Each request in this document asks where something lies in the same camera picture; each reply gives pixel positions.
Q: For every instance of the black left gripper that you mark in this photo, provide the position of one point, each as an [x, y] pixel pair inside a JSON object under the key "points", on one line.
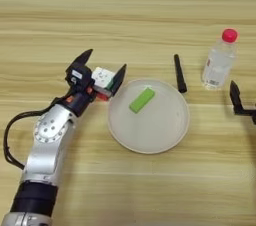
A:
{"points": [[80, 101]]}

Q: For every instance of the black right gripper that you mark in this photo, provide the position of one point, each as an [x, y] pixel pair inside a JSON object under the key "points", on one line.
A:
{"points": [[251, 113]]}

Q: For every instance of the multicolour puzzle cube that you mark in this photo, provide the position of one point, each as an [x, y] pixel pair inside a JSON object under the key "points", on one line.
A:
{"points": [[102, 76]]}

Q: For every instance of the clear bottle red cap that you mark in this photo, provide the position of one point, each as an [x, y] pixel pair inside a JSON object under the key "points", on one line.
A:
{"points": [[218, 63]]}

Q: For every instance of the green rectangular block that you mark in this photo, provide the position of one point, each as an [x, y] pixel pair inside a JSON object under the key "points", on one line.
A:
{"points": [[142, 100]]}

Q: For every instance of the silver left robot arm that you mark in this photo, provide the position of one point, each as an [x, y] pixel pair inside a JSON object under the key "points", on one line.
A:
{"points": [[50, 143]]}

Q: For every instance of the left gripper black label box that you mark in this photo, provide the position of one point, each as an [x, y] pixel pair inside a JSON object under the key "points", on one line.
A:
{"points": [[78, 75]]}

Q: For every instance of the black marker pen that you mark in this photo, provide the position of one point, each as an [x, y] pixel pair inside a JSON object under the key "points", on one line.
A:
{"points": [[180, 73]]}

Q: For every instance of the round beige plate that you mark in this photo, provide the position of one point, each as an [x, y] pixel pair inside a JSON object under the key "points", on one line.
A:
{"points": [[156, 130]]}

